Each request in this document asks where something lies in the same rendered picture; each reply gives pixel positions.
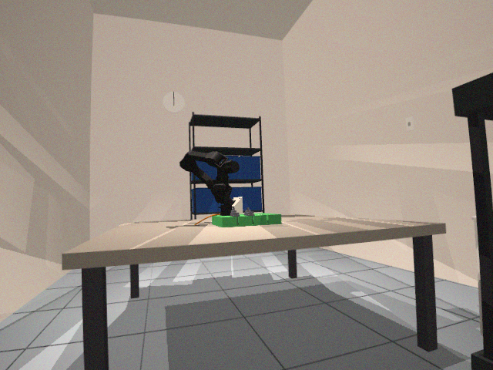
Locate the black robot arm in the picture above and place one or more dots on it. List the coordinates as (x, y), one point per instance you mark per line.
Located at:
(188, 163)

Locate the green rectangular deck plate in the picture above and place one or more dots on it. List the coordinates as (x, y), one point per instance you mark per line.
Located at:
(247, 219)

